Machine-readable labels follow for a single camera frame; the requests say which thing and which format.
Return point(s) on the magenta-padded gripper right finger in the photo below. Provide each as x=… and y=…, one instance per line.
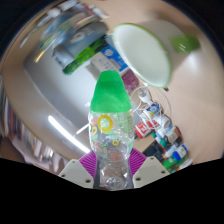
x=150, y=170

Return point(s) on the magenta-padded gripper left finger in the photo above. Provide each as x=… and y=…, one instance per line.
x=76, y=171

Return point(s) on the clear bottle with green cap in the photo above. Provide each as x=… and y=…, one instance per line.
x=110, y=96

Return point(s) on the white tube lamp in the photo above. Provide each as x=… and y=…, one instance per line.
x=66, y=133

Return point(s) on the wooden shelf unit with books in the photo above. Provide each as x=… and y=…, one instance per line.
x=20, y=133

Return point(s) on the white charger block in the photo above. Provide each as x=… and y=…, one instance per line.
x=144, y=95

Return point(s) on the magenta box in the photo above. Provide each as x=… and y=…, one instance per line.
x=130, y=81

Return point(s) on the green glass bottle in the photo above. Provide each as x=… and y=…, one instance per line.
x=83, y=56

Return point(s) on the white and blue carton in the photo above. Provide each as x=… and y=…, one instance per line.
x=110, y=58

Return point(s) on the grey shaker bottle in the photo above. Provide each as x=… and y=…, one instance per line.
x=73, y=40

